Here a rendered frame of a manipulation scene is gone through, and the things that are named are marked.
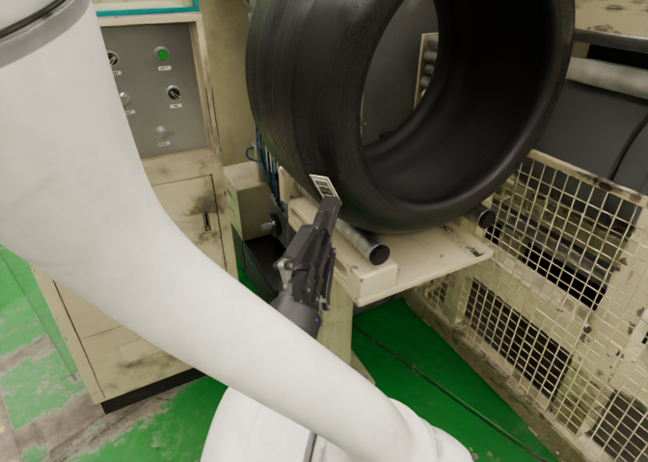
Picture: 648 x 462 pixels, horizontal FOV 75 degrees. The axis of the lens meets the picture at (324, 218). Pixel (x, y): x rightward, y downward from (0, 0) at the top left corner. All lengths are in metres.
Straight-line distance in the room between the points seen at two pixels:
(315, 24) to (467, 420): 1.43
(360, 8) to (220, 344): 0.47
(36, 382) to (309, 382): 1.80
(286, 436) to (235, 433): 0.06
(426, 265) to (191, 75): 0.78
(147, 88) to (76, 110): 1.06
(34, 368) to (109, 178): 1.93
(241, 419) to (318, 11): 0.51
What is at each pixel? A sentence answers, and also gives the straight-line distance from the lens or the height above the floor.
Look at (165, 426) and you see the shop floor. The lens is 1.72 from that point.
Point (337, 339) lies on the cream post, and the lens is 1.54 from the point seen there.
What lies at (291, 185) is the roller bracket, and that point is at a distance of 1.06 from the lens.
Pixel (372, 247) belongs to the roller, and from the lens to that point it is 0.81.
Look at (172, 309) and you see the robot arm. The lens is 0.25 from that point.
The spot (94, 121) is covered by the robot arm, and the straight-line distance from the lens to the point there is 0.19.
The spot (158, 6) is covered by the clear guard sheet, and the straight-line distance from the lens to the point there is 1.19.
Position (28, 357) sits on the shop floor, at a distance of 2.17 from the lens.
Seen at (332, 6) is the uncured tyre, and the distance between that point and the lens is 0.62.
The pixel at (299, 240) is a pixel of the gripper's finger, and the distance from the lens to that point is 0.60.
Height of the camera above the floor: 1.39
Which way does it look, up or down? 32 degrees down
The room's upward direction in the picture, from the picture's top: straight up
